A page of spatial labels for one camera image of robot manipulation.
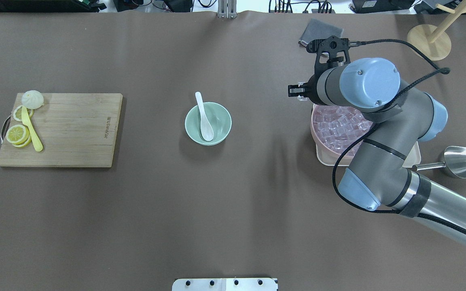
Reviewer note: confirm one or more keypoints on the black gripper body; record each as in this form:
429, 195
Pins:
311, 88

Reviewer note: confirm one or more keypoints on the clear plastic ice cube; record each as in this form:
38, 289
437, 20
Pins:
296, 92

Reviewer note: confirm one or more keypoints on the white ceramic spoon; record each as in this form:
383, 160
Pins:
206, 129

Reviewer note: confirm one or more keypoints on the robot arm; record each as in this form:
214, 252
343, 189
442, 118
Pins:
376, 180

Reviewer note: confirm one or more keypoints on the pink bowl of ice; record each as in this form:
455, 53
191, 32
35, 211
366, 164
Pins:
335, 128

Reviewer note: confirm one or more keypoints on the metal ice scoop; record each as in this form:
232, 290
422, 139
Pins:
452, 162

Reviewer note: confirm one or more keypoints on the yellow plastic spoon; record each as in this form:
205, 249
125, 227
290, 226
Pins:
37, 144

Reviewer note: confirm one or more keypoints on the grey folded cloth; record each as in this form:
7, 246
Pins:
317, 29

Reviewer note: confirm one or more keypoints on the wooden cup tree stand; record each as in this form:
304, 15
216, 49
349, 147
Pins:
432, 40

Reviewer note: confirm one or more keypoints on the wooden cutting board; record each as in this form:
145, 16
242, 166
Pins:
76, 130

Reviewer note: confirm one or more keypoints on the lemon slice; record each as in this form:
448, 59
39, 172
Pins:
17, 134
17, 113

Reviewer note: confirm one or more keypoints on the aluminium frame post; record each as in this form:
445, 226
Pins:
227, 9

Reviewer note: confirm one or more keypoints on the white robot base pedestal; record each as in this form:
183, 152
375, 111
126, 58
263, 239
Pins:
226, 284

